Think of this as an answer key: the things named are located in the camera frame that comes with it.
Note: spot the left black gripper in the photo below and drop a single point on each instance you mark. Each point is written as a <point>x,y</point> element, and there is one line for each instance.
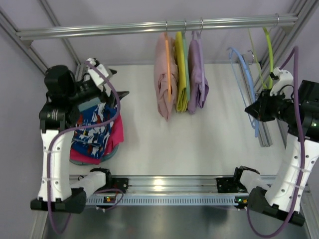
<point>107,89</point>

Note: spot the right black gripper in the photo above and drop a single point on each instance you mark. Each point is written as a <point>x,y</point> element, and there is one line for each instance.
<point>262,108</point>

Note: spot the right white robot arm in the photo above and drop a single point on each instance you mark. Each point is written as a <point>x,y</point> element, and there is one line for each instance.
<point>285,193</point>

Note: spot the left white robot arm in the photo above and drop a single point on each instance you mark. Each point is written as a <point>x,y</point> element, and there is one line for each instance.
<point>58,119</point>

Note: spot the magenta trousers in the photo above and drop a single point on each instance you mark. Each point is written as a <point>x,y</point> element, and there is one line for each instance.
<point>116,136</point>

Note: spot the pink trousers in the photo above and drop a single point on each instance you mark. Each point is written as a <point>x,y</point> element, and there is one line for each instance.
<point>160,77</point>

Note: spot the lilac trousers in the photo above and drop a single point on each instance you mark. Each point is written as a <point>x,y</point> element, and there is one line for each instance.
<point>197,95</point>

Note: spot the orange hanger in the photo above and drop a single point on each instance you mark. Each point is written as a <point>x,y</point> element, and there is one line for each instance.
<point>167,50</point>

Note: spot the yellow trousers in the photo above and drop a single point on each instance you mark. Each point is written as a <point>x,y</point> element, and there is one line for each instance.
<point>182,101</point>

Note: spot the mint green hanger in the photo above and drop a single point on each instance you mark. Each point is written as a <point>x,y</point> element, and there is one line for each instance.
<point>186,61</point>

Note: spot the lime green hanger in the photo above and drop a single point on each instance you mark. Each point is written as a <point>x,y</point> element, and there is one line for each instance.
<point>269,82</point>

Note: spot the lilac hanger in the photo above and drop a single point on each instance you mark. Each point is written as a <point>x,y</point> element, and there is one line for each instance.
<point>199,41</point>

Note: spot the teal plastic basket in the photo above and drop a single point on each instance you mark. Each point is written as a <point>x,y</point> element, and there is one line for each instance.
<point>109,155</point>

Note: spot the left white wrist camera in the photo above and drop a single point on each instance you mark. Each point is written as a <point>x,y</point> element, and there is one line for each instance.
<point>98,73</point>

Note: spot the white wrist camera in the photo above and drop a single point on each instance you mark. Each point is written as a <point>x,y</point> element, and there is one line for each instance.
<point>283,77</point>
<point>98,73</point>

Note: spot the left aluminium frame post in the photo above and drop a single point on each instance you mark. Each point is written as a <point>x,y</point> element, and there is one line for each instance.
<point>81,69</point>

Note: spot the aluminium frame post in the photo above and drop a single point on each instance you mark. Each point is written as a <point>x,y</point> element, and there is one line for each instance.
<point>81,69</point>
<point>261,130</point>

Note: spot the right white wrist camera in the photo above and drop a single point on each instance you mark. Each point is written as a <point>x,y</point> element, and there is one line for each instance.
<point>283,77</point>

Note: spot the right aluminium frame post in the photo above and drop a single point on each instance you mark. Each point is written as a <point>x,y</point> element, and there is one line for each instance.
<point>261,130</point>

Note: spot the aluminium hanging rail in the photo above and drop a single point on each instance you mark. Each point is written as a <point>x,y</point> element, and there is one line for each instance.
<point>60,32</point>

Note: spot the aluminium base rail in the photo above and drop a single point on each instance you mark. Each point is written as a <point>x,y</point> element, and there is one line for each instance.
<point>143,185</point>

